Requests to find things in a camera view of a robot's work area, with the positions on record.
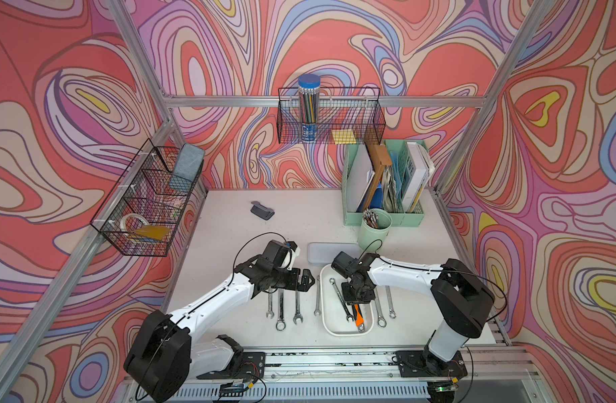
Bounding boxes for orange handled adjustable wrench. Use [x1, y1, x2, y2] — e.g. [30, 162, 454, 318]
[353, 304, 365, 332]

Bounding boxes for thin silver wrench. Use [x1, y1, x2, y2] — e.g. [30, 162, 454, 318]
[313, 276, 321, 317]

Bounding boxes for silver end wrench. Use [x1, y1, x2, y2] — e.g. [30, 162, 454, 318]
[293, 290, 304, 325]

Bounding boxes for white plastic storage box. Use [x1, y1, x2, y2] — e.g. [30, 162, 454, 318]
[319, 265, 377, 338]

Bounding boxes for small silver wrench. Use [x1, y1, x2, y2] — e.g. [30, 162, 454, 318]
[265, 292, 275, 319]

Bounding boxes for large silver 19 wrench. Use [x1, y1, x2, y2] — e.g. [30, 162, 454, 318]
[373, 290, 387, 328]

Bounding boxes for short silver wrench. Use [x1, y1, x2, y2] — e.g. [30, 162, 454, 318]
[385, 286, 397, 319]

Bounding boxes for long silver combination wrench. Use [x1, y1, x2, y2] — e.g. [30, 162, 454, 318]
[275, 289, 286, 332]

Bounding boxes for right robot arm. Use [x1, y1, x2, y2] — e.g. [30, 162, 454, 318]
[331, 252, 495, 364]

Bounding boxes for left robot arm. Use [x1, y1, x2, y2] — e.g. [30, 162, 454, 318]
[123, 240, 315, 402]

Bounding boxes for medium silver box wrench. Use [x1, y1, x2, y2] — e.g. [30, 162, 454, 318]
[329, 278, 354, 322]

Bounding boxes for white rectangular lid box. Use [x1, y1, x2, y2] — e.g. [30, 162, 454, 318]
[307, 243, 362, 265]

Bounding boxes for grey hole punch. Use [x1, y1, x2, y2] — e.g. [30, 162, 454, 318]
[250, 201, 275, 221]

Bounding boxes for green pencil cup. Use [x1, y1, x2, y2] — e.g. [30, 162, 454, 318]
[358, 209, 393, 252]

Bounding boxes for green file organizer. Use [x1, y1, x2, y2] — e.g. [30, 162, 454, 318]
[341, 139, 436, 228]

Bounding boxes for grey sponge block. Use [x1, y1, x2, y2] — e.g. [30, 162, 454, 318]
[173, 144, 206, 181]

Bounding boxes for yellow sticky notes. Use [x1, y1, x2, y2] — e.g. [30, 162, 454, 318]
[331, 129, 358, 145]

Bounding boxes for tape roll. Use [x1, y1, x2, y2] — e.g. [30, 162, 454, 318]
[119, 213, 149, 233]

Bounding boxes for blue pencil tube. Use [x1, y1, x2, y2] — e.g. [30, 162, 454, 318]
[298, 74, 321, 142]

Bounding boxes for left wire basket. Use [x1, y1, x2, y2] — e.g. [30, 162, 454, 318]
[91, 139, 204, 257]

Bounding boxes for wire basket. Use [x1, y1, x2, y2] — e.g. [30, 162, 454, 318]
[91, 139, 204, 257]
[277, 85, 386, 144]

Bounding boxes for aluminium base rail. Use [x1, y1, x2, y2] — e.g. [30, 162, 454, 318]
[172, 345, 552, 402]

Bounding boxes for back wire basket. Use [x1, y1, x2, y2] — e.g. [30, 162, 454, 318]
[277, 85, 386, 144]

